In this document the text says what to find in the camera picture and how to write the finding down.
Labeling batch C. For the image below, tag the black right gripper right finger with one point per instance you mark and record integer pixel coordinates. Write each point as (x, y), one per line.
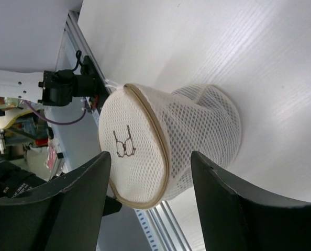
(237, 215)

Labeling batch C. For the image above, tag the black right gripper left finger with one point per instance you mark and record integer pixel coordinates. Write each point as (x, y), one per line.
(62, 214)

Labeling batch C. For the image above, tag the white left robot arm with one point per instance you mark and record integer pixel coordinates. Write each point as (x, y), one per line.
(47, 88)

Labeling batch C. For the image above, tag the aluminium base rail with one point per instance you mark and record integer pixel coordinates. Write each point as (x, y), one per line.
(129, 130)

